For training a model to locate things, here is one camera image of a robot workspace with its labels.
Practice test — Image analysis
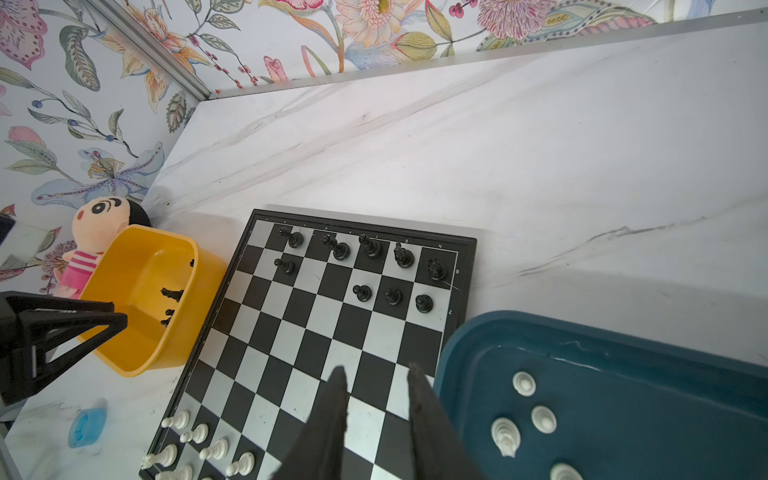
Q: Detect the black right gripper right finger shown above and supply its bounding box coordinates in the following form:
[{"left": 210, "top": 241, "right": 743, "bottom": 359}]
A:
[{"left": 407, "top": 363, "right": 485, "bottom": 479}]

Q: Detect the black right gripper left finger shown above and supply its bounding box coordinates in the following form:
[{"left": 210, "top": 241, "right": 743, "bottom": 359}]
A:
[{"left": 272, "top": 366, "right": 348, "bottom": 479}]

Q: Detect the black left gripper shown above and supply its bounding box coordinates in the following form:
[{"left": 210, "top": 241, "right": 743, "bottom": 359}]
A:
[{"left": 1, "top": 291, "right": 127, "bottom": 405}]

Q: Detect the white chess pawn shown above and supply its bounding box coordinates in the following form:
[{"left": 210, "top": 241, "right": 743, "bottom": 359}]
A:
[
  {"left": 199, "top": 438, "right": 229, "bottom": 460},
  {"left": 161, "top": 410, "right": 190, "bottom": 430},
  {"left": 225, "top": 452, "right": 256, "bottom": 477},
  {"left": 180, "top": 423, "right": 209, "bottom": 444}
]

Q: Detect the white chess piece in tray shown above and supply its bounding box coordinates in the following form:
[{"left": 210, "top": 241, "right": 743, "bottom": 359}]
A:
[
  {"left": 531, "top": 405, "right": 557, "bottom": 434},
  {"left": 550, "top": 463, "right": 583, "bottom": 480},
  {"left": 491, "top": 417, "right": 521, "bottom": 458},
  {"left": 513, "top": 371, "right": 536, "bottom": 397}
]

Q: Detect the white chess knight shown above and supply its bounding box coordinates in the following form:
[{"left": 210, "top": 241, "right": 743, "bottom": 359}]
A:
[{"left": 155, "top": 465, "right": 194, "bottom": 480}]

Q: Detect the black chess pawn h7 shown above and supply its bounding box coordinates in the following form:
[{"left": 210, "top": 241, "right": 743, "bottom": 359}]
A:
[{"left": 415, "top": 294, "right": 434, "bottom": 313}]

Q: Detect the white chess rook corner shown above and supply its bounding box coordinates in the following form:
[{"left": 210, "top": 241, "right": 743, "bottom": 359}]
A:
[{"left": 140, "top": 444, "right": 178, "bottom": 470}]

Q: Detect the black chess pawn g7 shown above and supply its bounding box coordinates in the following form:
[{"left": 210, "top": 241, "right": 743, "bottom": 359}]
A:
[{"left": 384, "top": 288, "right": 403, "bottom": 306}]

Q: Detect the black chess pawn f7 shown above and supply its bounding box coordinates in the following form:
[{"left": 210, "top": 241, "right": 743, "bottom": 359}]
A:
[{"left": 352, "top": 285, "right": 372, "bottom": 302}]

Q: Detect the black chess pawn on board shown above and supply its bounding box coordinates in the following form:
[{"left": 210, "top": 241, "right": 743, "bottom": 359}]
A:
[{"left": 274, "top": 258, "right": 296, "bottom": 275}]

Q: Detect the black chess knight on board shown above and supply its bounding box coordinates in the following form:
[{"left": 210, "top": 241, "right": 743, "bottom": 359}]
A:
[{"left": 394, "top": 242, "right": 414, "bottom": 269}]

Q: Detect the black chess bishop on board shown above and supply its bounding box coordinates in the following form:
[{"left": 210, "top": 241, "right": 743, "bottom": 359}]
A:
[{"left": 358, "top": 234, "right": 382, "bottom": 259}]

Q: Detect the black chess bishop c8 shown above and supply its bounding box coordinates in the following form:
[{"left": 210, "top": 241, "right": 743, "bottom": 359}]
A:
[{"left": 278, "top": 227, "right": 304, "bottom": 249}]

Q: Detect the teal plastic tray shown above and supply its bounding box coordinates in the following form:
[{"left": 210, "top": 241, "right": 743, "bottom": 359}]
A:
[{"left": 434, "top": 311, "right": 767, "bottom": 479}]

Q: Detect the doll plush toy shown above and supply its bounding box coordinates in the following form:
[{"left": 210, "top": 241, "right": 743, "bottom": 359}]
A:
[{"left": 54, "top": 197, "right": 151, "bottom": 299}]

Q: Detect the yellow plastic tray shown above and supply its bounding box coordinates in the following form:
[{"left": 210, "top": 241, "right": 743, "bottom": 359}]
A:
[{"left": 82, "top": 225, "right": 228, "bottom": 377}]

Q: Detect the black white chessboard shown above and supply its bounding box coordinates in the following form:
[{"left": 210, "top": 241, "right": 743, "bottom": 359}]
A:
[{"left": 149, "top": 210, "right": 477, "bottom": 479}]

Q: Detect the blue small ring toy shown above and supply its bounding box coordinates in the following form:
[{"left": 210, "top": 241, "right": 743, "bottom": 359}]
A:
[{"left": 67, "top": 408, "right": 107, "bottom": 449}]

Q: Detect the aluminium frame corner post left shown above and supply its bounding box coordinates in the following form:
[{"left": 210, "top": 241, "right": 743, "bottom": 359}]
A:
[{"left": 85, "top": 0, "right": 211, "bottom": 101}]

